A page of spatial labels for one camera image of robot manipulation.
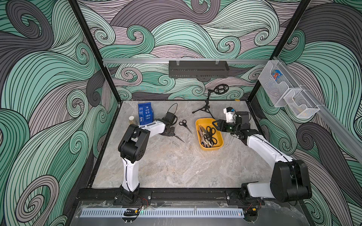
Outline black handled grey scissors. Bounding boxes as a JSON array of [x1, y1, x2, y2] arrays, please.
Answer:
[[207, 136, 217, 146]]

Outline cream handled kitchen scissors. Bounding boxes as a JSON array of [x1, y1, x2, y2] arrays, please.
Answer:
[[198, 125, 208, 147]]

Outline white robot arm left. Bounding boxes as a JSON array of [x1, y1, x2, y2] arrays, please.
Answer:
[[118, 121, 175, 195]]

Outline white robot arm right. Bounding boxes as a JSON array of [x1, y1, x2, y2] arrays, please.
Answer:
[[212, 120, 312, 203]]

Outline yellow plastic storage box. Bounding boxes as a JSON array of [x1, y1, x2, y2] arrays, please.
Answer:
[[195, 118, 224, 151]]

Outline blue snack packet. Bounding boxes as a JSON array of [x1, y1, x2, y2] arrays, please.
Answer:
[[138, 102, 154, 125]]

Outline tan small bottle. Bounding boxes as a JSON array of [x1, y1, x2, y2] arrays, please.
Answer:
[[128, 116, 136, 124]]

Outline black mini tripod stand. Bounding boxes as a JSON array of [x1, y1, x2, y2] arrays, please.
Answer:
[[192, 84, 229, 119]]

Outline white perforated front strip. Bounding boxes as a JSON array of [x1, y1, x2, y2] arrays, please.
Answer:
[[80, 208, 245, 218]]

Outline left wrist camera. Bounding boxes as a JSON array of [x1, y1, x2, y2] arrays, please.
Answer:
[[163, 112, 178, 126]]

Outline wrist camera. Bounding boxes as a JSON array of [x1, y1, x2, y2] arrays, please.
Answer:
[[223, 107, 251, 124], [163, 112, 178, 126]]

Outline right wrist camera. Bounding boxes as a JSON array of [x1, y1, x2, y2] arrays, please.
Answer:
[[223, 107, 251, 124]]

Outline clear wall bin large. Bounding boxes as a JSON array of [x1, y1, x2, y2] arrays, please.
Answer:
[[258, 60, 291, 107]]

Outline black hanging wall tray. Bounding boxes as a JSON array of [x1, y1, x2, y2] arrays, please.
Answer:
[[168, 61, 230, 79]]

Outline clear wall bin small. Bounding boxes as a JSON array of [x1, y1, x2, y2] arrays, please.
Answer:
[[283, 88, 320, 119]]

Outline aluminium rail back wall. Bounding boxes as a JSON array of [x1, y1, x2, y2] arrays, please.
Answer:
[[102, 58, 269, 65]]

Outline aluminium rail wall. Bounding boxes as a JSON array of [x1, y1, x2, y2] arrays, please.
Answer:
[[102, 58, 269, 65], [272, 56, 362, 163]]

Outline black corner frame post right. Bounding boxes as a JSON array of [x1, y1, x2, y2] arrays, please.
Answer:
[[247, 0, 312, 102]]

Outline black corner frame post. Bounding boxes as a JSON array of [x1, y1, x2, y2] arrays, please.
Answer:
[[247, 0, 312, 102], [68, 0, 122, 105]]

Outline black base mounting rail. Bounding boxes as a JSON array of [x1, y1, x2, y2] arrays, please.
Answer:
[[77, 187, 303, 207]]

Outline aluminium rail right wall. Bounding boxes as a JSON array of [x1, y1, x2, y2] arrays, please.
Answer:
[[272, 56, 362, 163]]

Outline black corner frame post left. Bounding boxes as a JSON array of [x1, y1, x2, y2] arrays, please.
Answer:
[[68, 0, 122, 105]]

